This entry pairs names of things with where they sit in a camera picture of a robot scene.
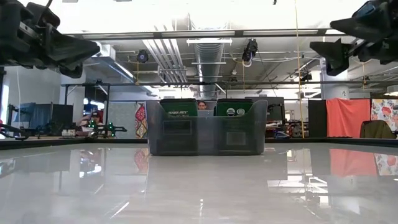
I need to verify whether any black ceiling camera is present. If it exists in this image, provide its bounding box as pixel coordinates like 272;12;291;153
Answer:
242;39;259;68
136;49;149;63

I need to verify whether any plain white column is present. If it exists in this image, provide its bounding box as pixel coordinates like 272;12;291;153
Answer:
60;74;87;119

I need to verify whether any green spice tin black lid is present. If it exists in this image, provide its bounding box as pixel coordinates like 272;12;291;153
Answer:
160;98;198;154
215;98;254;154

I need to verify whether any black table frame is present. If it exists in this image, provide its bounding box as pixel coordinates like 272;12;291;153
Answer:
0;136;398;149

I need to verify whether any white floral cloth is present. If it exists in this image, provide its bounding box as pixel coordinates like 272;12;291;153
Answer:
371;98;398;131

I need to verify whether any white column with numeral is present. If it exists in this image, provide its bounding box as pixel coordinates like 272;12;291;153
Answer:
320;74;349;100

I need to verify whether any grey translucent plastic bin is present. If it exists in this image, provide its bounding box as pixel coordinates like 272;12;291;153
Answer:
145;98;268;156

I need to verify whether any black partition panel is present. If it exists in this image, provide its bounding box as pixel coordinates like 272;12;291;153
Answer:
307;99;327;138

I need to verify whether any grey patterned partition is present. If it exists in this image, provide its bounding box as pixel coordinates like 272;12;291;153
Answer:
108;101;138;139

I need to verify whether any blue cloth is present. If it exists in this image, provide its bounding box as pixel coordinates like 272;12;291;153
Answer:
18;102;53;135

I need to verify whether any colourful patterned cloth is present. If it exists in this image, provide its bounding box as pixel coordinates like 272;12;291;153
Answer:
134;104;149;139

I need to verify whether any yellow hanging cord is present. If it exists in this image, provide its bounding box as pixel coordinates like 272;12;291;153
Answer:
294;0;305;138

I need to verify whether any olive chair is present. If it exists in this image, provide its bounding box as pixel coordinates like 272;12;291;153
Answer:
359;119;397;139

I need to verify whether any grey round ventilation duct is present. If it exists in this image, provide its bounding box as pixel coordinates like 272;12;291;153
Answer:
194;42;225;99

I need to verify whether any black robot with green lights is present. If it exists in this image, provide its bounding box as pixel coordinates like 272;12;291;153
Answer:
83;119;128;138

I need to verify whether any orange cloth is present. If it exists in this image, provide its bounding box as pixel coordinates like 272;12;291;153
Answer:
325;98;371;138

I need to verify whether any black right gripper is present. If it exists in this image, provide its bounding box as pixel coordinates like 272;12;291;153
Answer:
309;0;398;77

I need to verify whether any black overhead frame beam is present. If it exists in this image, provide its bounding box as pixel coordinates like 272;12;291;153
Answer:
65;27;340;40

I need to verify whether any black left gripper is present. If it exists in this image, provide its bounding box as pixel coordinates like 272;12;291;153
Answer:
0;0;101;79

